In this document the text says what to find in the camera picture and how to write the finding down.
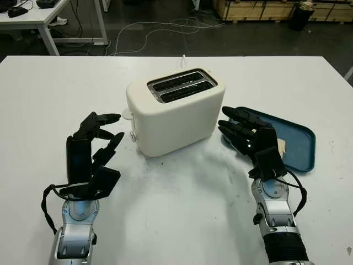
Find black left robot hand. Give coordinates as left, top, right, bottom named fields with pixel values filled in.
left=65, top=112, right=125, bottom=185

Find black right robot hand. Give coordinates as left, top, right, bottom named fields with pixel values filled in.
left=217, top=106, right=280, bottom=177

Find slice of white bread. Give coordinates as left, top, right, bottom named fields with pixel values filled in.
left=277, top=137, right=287, bottom=157

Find blue plastic tray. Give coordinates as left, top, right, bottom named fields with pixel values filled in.
left=220, top=107, right=316, bottom=174

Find cream white two-slot toaster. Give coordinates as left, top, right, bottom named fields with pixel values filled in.
left=126, top=67, right=226, bottom=157

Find black trash bin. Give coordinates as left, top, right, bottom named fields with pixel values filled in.
left=288, top=1, right=317, bottom=31

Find stacked wooden crates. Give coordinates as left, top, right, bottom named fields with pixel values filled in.
left=212, top=0, right=353, bottom=22

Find white shoes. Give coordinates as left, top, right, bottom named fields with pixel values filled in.
left=49, top=16, right=68, bottom=27

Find white office desk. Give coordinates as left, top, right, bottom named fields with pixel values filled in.
left=0, top=0, right=108, bottom=56

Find black desktop device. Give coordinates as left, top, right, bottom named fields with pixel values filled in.
left=36, top=0, right=60, bottom=8

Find black computer mouse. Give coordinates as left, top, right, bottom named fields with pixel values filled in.
left=7, top=7, right=28, bottom=17

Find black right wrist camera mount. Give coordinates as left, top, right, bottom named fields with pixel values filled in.
left=253, top=147, right=286, bottom=182

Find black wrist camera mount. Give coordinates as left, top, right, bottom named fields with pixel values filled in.
left=253, top=147, right=286, bottom=182
left=59, top=166, right=121, bottom=200

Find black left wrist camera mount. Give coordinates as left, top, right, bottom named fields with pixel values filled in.
left=59, top=166, right=121, bottom=200

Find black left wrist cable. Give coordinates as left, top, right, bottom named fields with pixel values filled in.
left=41, top=184, right=72, bottom=231

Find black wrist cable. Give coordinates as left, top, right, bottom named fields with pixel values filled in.
left=275, top=168, right=307, bottom=219
left=41, top=184, right=72, bottom=231

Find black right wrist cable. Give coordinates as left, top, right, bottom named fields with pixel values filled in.
left=275, top=168, right=307, bottom=219

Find long white looped cable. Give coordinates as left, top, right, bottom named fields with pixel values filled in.
left=109, top=16, right=226, bottom=56

